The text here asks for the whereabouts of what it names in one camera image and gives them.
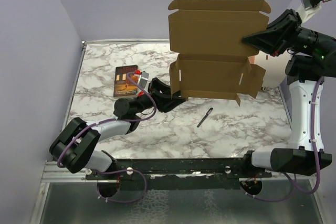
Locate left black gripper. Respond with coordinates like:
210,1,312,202
134,78,186,114

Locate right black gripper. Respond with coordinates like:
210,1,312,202
241,8,334,57

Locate brown cardboard box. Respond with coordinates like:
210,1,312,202
168,0,271,102

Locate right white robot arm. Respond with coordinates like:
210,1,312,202
241,9,335,177

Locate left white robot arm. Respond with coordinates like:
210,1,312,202
49,78,186,179

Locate cream cylinder with coloured face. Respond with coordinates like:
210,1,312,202
248,51,291,88

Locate dark paperback book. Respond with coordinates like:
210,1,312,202
113,65,138,98

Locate black pen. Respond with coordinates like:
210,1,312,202
197,108,213,127

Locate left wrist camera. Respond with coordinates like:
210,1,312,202
134,70,149,89

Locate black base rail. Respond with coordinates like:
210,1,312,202
86,153,272,196

